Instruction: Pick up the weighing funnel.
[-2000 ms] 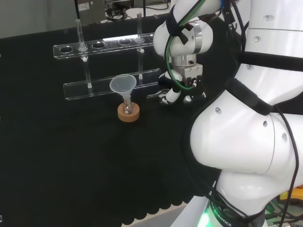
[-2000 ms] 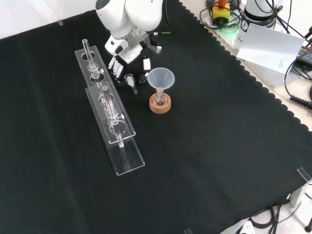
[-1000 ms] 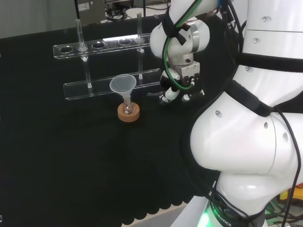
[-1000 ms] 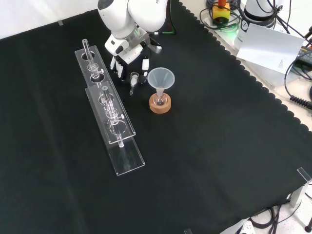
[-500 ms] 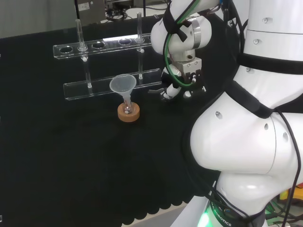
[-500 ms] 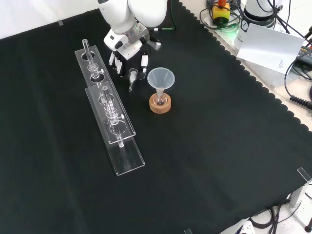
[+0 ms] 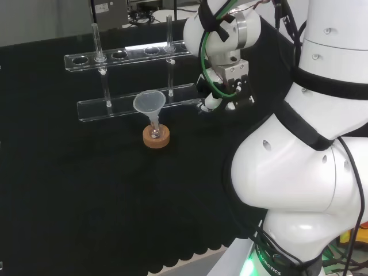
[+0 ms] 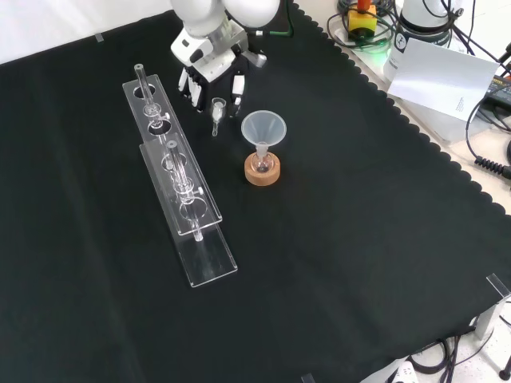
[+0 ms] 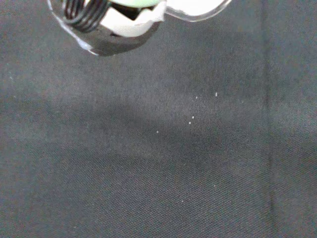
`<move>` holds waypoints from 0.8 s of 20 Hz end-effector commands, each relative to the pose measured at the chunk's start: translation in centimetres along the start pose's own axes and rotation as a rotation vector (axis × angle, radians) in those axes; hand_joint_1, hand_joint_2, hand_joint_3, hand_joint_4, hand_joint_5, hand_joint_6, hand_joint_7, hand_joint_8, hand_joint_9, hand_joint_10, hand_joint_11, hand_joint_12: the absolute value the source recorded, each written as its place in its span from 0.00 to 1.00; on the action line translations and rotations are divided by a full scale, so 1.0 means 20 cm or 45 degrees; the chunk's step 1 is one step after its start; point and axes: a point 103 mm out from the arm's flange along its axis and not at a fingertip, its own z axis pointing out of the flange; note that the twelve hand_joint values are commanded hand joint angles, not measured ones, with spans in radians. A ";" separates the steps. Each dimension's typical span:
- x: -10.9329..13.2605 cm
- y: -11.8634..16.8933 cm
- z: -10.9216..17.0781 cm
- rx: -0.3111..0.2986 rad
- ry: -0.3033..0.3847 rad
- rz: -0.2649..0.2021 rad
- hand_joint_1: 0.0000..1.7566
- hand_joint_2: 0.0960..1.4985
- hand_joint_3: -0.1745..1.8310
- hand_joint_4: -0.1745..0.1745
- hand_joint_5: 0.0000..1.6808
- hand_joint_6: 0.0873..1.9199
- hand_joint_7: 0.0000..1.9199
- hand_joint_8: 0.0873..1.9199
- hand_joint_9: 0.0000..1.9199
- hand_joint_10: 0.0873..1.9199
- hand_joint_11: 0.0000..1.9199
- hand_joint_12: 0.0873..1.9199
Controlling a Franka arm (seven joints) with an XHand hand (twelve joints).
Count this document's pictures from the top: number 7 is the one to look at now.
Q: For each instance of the grey metal cabinet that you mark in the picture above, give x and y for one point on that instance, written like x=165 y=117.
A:
x=110 y=14

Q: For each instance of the clear test tube rack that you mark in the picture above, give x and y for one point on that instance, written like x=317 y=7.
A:
x=126 y=104

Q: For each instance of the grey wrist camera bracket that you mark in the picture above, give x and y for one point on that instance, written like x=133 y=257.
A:
x=233 y=69

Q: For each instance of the black bench cloth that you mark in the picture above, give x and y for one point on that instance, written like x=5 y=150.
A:
x=86 y=187

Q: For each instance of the clear glass weighing funnel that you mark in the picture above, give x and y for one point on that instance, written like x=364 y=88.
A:
x=190 y=102

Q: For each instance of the yellow stop button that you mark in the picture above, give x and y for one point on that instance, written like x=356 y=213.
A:
x=363 y=233

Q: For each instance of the translucent plastic funnel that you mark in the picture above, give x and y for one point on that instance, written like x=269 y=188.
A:
x=149 y=100

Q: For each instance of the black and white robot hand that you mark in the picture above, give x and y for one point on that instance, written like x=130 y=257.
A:
x=211 y=102

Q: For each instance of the clear round-bottom flask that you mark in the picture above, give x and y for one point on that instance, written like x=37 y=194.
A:
x=156 y=133

